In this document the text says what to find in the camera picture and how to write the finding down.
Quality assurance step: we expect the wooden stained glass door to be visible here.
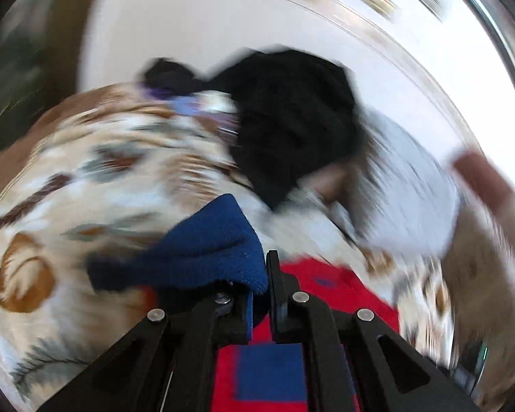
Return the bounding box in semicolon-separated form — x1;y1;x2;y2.
0;0;93;152

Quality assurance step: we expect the red and blue knit sweater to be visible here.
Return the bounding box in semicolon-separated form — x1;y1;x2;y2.
86;194;398;411

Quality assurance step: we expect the leaf pattern fleece blanket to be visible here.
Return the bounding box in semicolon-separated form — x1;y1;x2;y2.
0;85;454;411

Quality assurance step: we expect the black garment pile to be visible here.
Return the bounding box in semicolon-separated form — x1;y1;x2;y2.
206;49;364;209

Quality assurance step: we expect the brown padded headboard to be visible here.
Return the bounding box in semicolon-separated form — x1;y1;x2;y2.
452;151;515;214

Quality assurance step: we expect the striped beige bolster cushion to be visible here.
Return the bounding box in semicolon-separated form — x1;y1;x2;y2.
442;203;515;411

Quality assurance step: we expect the brown ruffled bed sheet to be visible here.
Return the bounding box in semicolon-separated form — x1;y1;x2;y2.
0;84;123;193

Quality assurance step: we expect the purple patterned cloth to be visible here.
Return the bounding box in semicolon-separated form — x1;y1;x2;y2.
144;87;239;143

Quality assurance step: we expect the small black cloth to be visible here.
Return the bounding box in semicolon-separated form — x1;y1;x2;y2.
142;58;204;98

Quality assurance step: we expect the grey quilted pillow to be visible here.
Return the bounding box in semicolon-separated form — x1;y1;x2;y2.
347;112;460;257

